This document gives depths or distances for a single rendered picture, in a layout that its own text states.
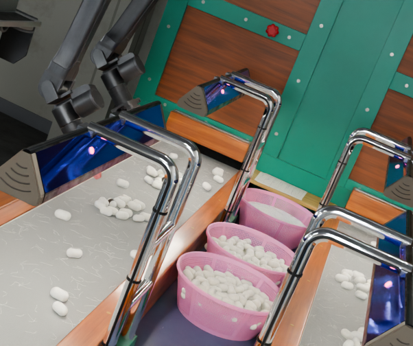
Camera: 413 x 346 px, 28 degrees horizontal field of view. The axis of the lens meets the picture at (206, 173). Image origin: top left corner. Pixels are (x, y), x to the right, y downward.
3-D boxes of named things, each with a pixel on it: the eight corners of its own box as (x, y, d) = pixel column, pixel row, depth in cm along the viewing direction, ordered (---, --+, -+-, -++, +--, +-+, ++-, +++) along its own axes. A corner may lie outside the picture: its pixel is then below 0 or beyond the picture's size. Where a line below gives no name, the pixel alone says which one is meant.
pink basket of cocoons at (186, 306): (148, 312, 178) (163, 274, 175) (180, 273, 203) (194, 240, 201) (259, 364, 174) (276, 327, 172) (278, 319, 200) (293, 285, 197)
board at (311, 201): (240, 178, 271) (241, 174, 271) (248, 169, 285) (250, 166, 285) (332, 218, 266) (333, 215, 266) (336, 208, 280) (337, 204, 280)
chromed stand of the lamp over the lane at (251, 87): (159, 216, 235) (215, 73, 223) (178, 200, 254) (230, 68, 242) (219, 244, 233) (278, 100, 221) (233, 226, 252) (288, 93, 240)
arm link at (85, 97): (55, 85, 210) (38, 84, 202) (91, 65, 206) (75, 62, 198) (73, 127, 209) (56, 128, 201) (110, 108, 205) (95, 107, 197)
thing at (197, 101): (175, 106, 206) (185, 79, 204) (228, 84, 266) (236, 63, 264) (204, 118, 205) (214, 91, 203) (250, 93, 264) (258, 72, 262)
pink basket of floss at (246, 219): (255, 249, 240) (267, 221, 237) (215, 209, 261) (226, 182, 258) (323, 259, 254) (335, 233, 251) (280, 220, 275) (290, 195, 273)
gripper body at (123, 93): (142, 102, 245) (131, 80, 245) (131, 106, 235) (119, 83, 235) (124, 112, 247) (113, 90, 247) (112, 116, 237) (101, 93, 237)
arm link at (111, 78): (103, 73, 244) (95, 74, 239) (122, 62, 242) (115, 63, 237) (113, 93, 244) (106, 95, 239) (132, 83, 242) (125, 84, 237)
